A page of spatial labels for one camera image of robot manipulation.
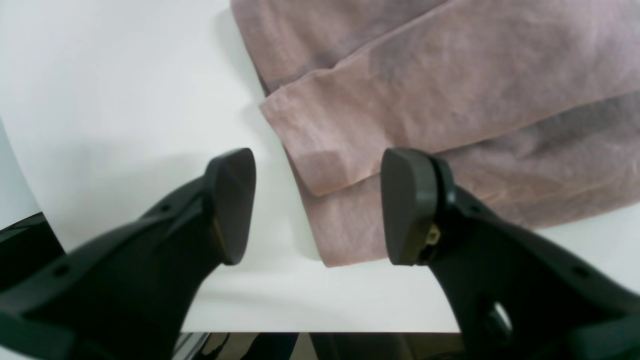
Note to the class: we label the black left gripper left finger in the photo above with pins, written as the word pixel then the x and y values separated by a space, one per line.
pixel 125 294

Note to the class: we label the mauve T-shirt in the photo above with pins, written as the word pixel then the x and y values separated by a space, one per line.
pixel 534 104

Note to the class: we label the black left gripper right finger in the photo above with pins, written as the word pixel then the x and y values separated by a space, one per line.
pixel 515 295

